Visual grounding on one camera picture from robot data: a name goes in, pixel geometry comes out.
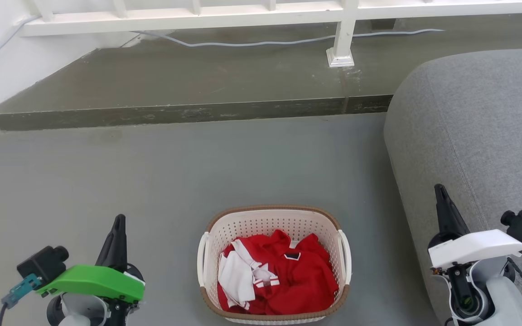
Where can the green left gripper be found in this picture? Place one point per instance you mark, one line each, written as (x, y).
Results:
(93, 280)

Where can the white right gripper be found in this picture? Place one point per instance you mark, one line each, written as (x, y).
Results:
(474, 246)

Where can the cream perforated plastic laundry basket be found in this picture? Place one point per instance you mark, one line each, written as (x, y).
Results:
(270, 222)

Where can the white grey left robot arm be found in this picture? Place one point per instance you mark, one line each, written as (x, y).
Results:
(79, 312)

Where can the grey fabric sofa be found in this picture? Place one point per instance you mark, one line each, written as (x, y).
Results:
(469, 117)

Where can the white garment with red stripes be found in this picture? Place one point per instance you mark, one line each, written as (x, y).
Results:
(236, 276)

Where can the red polo shirt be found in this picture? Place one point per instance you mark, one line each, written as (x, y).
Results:
(306, 280)

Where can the raised grey concrete ledge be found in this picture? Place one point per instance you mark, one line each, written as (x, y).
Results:
(197, 81)

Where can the white metal railing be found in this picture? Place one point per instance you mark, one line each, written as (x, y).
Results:
(197, 18)

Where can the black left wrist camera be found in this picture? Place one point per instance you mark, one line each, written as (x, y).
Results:
(41, 267)

